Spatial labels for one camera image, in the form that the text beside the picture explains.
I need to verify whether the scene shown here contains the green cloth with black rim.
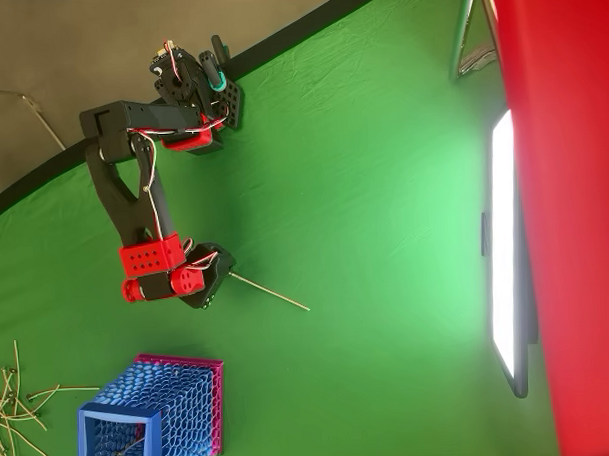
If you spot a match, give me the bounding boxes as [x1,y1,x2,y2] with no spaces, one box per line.
[0,0,562,456]

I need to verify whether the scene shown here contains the single wooden stick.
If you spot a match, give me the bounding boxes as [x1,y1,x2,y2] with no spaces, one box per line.
[228,268,311,315]

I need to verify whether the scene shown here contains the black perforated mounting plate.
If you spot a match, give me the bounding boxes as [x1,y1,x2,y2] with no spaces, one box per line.
[213,79,245,133]

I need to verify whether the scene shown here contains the black clamp with teal ring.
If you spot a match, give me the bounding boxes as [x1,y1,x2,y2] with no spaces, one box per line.
[197,34,231,94]

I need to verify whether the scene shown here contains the chrome tube stand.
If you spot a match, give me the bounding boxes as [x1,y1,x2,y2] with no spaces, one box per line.
[445,0,501,84]

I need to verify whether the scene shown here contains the red blurred panel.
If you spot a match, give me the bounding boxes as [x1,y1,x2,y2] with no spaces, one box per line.
[486,0,609,456]

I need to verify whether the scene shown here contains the red white wrist wire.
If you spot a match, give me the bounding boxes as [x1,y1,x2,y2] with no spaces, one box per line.
[182,235,220,271]

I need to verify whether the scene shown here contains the red white forearm wire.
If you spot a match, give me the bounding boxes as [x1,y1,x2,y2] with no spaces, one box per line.
[130,126,166,241]

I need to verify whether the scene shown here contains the flat LED light panel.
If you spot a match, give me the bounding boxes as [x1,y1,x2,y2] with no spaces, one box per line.
[474,107,542,401]

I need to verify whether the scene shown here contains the blue and pink mesh basket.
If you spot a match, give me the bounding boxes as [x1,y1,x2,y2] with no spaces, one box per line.
[73,350,227,456]

